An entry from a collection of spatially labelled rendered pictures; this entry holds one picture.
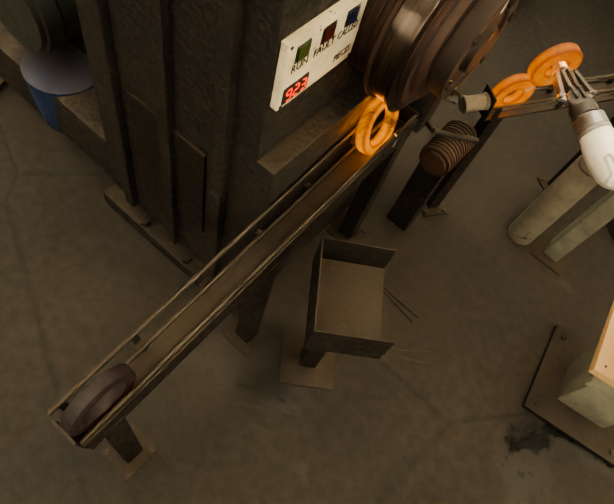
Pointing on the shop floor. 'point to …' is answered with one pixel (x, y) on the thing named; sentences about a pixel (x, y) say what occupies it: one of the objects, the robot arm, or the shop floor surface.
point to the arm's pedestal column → (576, 399)
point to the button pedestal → (583, 228)
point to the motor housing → (431, 171)
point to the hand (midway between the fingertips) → (558, 61)
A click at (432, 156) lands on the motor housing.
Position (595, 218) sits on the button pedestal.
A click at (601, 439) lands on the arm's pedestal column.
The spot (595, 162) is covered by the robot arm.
